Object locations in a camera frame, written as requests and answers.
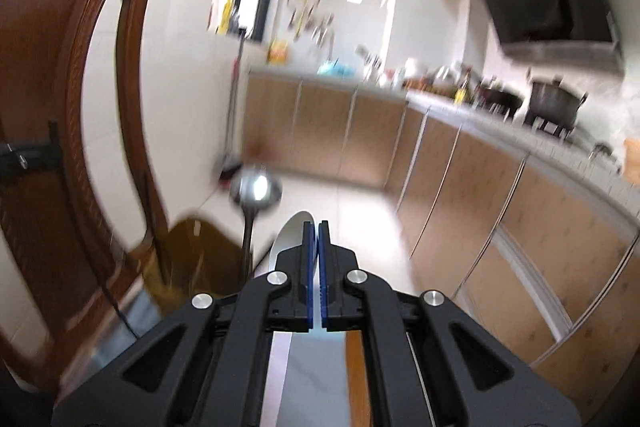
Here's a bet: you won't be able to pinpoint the blue striped tablecloth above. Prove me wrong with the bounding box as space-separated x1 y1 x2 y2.
75 287 201 373

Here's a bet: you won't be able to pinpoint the yellow box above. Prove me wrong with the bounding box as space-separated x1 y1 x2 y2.
267 39 292 65

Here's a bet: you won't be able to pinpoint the kitchen countertop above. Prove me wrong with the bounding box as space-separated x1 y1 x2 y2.
247 64 640 212

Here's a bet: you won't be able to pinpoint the cooking oil bottle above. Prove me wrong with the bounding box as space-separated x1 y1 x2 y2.
452 72 471 105

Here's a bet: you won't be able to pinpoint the carved wooden chair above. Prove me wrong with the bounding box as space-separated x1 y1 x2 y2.
0 0 171 408

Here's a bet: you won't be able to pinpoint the cooking pot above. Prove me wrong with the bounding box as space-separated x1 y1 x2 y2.
525 77 588 132

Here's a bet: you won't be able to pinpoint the blue basin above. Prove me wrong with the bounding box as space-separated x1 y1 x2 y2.
317 61 357 78

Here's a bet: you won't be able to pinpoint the hanging kitchen tools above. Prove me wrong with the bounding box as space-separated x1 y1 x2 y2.
287 0 336 45

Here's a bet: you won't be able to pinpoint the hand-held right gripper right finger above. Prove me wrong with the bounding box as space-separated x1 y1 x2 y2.
318 220 582 427

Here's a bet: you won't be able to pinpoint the mop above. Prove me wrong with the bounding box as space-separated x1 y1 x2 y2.
217 27 248 188

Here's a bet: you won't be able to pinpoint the dark wok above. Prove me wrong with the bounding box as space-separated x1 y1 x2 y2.
477 87 523 120

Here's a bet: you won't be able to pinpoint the kitchen base cabinets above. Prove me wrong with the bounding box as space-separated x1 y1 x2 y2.
245 72 640 408

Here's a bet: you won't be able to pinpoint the white plastic spoon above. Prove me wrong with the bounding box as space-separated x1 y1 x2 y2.
260 209 317 427

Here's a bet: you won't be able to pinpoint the large metal spoon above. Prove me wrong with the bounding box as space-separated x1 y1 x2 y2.
229 163 284 280

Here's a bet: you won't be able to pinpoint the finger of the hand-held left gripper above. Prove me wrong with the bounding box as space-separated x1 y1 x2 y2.
0 139 62 182

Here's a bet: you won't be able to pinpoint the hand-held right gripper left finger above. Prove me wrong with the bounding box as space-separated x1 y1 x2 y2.
50 222 317 427

